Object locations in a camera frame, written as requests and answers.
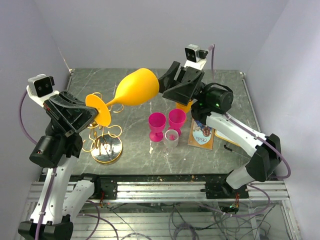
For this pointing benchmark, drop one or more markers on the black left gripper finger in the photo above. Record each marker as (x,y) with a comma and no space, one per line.
(87,116)
(66,95)

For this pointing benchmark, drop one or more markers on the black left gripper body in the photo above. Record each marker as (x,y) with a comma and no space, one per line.
(57,119)

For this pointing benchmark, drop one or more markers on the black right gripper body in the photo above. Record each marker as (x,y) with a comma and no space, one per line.
(202,92)

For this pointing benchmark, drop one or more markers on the yellow wine glass front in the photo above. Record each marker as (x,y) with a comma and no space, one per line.
(185,108)

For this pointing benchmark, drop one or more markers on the wooden picture card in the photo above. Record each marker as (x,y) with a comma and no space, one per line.
(201,136)

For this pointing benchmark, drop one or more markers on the aluminium mounting rail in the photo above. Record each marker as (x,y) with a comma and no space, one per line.
(156,192)

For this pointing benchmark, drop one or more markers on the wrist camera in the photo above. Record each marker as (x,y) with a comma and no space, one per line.
(40,88)
(195,57)

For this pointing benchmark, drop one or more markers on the gold wire glass rack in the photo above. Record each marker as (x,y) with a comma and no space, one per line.
(103,141)

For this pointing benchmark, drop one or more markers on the clear wine glass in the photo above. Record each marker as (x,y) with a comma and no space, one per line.
(171,138)

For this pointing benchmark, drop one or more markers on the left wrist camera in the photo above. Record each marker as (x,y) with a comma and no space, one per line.
(40,88)

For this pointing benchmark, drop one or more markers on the pink wine glass back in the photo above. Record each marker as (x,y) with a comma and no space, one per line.
(157,122)

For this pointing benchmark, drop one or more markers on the yellow wine glass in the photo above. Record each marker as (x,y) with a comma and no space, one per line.
(135,89)
(185,108)

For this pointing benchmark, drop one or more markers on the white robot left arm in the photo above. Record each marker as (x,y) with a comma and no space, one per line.
(57,151)

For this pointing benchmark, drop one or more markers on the white board yellow frame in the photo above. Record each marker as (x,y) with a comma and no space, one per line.
(220,135)

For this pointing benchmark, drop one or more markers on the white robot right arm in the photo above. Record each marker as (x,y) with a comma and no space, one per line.
(264,150)

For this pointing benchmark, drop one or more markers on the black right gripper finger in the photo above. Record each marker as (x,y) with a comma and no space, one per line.
(166,81)
(185,90)

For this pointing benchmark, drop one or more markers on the pink wine glass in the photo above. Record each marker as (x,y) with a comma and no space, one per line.
(157,122)
(176,119)

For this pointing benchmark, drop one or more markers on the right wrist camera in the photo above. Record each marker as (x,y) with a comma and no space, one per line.
(195,57)

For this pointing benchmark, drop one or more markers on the pink wine glass front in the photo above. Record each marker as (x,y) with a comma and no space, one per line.
(176,119)

